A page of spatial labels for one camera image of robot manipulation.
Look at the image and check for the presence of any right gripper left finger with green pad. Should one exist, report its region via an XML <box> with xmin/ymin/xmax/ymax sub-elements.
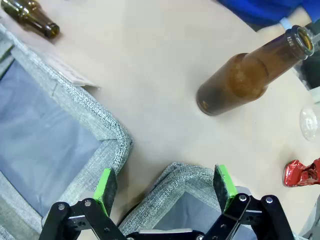
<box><xmin>38</xmin><ymin>167</ymin><xmax>128</xmax><ymax>240</ymax></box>

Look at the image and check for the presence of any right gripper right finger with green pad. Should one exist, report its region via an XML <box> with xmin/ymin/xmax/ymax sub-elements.
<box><xmin>202</xmin><ymin>163</ymin><xmax>295</xmax><ymax>240</ymax></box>

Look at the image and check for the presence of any large clear ribbed plastic bottle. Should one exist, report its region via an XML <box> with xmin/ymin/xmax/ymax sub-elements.
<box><xmin>299</xmin><ymin>106</ymin><xmax>320</xmax><ymax>142</ymax></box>

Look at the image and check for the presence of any brown glass beer bottle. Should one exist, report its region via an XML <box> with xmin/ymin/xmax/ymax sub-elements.
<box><xmin>1</xmin><ymin>0</ymin><xmax>61</xmax><ymax>40</ymax></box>
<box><xmin>195</xmin><ymin>24</ymin><xmax>315</xmax><ymax>116</ymax></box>

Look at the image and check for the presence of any person's left forearm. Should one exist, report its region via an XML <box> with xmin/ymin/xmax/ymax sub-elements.
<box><xmin>257</xmin><ymin>22</ymin><xmax>285</xmax><ymax>36</ymax></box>

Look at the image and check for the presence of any grey fabric basket labelled Can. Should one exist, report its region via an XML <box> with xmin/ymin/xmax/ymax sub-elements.
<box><xmin>117</xmin><ymin>161</ymin><xmax>253</xmax><ymax>240</ymax></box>

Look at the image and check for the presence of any red crushed drink can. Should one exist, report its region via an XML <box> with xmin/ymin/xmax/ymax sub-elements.
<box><xmin>283</xmin><ymin>157</ymin><xmax>320</xmax><ymax>188</ymax></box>

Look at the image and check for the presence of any grey fabric basket labelled Plastic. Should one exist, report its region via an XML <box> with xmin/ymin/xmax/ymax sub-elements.
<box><xmin>0</xmin><ymin>23</ymin><xmax>133</xmax><ymax>240</ymax></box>

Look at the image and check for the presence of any person's left hand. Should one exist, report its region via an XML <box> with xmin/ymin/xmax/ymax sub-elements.
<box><xmin>289</xmin><ymin>9</ymin><xmax>313</xmax><ymax>27</ymax></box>

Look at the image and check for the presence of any white paper card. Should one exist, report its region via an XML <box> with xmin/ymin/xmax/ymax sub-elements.
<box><xmin>37</xmin><ymin>48</ymin><xmax>100</xmax><ymax>88</ymax></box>

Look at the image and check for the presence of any light blue wrist watch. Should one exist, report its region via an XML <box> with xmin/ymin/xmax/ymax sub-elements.
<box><xmin>277</xmin><ymin>17</ymin><xmax>294</xmax><ymax>32</ymax></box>

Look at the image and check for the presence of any person in blue sweater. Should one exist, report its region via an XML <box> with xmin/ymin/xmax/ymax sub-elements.
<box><xmin>216</xmin><ymin>0</ymin><xmax>320</xmax><ymax>32</ymax></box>

